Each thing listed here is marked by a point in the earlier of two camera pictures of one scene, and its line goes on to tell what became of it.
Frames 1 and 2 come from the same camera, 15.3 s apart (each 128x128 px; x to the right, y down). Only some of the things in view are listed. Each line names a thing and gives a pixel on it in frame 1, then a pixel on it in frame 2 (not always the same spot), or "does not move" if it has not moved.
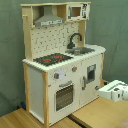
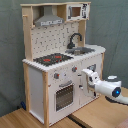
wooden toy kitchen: [61, 71] does not move
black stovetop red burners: [50, 59] does not move
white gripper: [112, 91] to [93, 76]
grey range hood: [49, 19] does not move
